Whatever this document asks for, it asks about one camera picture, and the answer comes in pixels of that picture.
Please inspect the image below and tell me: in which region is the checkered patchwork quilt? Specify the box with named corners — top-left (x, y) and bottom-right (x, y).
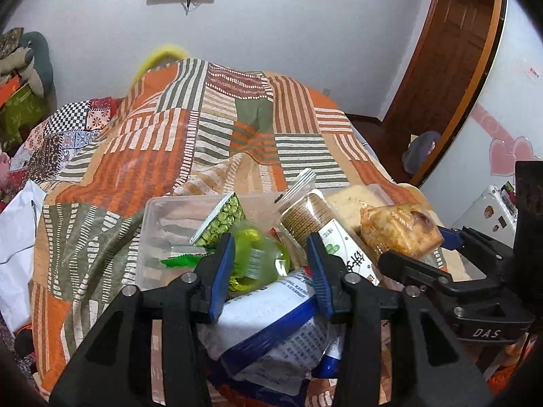
top-left (8, 97), bottom-right (125, 184)

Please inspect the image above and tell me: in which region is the bread bun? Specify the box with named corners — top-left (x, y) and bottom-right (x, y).
top-left (360, 203), bottom-right (444, 260)

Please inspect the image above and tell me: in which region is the clear plastic container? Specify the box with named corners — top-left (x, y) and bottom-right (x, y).
top-left (136, 183), bottom-right (446, 294)

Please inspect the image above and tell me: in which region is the blue and white snack bag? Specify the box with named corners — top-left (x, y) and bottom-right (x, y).
top-left (197, 268), bottom-right (345, 396)

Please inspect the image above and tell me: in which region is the brown wooden door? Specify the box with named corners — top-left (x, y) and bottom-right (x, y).
top-left (382, 0), bottom-right (508, 187)

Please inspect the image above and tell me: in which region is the green pea print packet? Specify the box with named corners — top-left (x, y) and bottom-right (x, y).
top-left (189, 192), bottom-right (248, 249)

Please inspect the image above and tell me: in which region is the white box with stickers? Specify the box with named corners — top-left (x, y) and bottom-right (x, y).
top-left (450, 184), bottom-right (519, 247)

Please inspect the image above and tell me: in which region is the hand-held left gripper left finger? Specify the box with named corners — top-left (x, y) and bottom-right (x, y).
top-left (49, 232), bottom-right (237, 407)

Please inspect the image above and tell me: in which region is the white cloth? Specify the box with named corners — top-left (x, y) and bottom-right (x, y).
top-left (0, 179), bottom-right (48, 334)

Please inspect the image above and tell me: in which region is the orange striped patchwork blanket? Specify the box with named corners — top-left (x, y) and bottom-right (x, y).
top-left (30, 57), bottom-right (446, 407)

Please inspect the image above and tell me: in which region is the orange and green gift bag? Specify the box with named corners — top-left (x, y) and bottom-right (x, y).
top-left (0, 75), bottom-right (48, 154)

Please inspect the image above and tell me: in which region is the yellow plastic object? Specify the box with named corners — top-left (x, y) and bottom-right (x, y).
top-left (129, 43), bottom-right (192, 94)

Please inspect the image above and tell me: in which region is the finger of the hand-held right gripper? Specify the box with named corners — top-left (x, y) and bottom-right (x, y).
top-left (377, 250), bottom-right (457, 302)
top-left (439, 226), bottom-right (515, 283)

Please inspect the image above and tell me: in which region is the pile of clothes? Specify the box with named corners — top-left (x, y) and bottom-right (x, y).
top-left (0, 27), bottom-right (54, 99)

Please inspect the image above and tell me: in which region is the grey cloth item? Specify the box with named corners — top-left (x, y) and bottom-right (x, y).
top-left (401, 131), bottom-right (443, 177)

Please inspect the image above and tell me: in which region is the brown round cracker packet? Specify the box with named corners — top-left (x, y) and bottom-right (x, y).
top-left (278, 169), bottom-right (382, 287)

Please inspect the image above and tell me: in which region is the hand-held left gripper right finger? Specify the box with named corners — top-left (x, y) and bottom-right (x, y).
top-left (307, 232), bottom-right (493, 407)

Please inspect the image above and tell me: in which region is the green jelly cup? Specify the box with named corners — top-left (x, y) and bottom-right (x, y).
top-left (228, 224), bottom-right (292, 294)

